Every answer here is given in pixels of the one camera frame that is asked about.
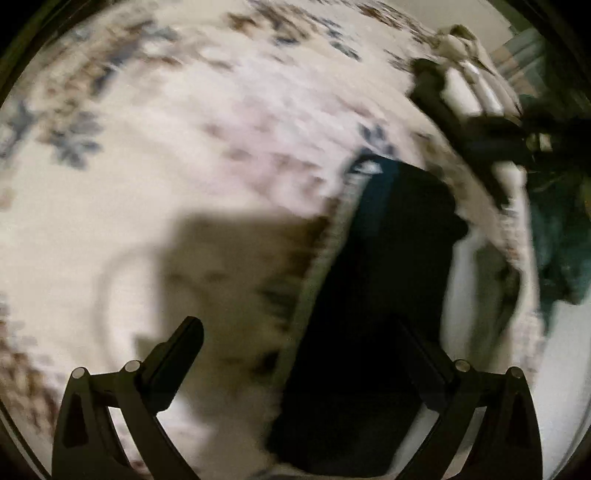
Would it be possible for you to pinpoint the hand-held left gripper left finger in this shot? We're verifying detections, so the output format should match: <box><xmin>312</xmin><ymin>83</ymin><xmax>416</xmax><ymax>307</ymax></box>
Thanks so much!
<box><xmin>52</xmin><ymin>316</ymin><xmax>205</xmax><ymax>480</ymax></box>

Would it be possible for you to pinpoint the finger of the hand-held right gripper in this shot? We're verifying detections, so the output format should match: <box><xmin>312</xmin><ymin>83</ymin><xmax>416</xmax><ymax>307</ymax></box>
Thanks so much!
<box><xmin>410</xmin><ymin>59</ymin><xmax>509</xmax><ymax>209</ymax></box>

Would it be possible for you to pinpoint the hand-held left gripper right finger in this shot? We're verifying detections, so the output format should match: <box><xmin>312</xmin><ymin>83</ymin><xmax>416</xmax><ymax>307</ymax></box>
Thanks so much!
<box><xmin>397</xmin><ymin>318</ymin><xmax>543</xmax><ymax>480</ymax></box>

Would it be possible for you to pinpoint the black grey white striped sweater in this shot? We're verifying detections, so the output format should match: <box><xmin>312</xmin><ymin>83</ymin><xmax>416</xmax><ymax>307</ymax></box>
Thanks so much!
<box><xmin>265</xmin><ymin>154</ymin><xmax>520</xmax><ymax>479</ymax></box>

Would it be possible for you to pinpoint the folded white garment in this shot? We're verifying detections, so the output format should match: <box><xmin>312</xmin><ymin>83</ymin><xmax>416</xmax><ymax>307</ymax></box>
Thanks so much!
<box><xmin>445</xmin><ymin>60</ymin><xmax>525</xmax><ymax>119</ymax></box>

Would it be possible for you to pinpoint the folded beige garment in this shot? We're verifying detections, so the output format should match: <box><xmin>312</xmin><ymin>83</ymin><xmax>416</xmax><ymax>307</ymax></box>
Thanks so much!
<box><xmin>434</xmin><ymin>25</ymin><xmax>498</xmax><ymax>70</ymax></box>

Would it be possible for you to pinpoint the dark green plush blanket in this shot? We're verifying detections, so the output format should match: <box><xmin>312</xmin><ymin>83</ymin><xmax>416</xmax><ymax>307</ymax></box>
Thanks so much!
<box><xmin>526</xmin><ymin>164</ymin><xmax>591</xmax><ymax>333</ymax></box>

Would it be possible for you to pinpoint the floral bed sheet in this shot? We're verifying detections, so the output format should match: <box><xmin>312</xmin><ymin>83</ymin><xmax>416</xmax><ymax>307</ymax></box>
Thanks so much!
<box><xmin>0</xmin><ymin>0</ymin><xmax>546</xmax><ymax>480</ymax></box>

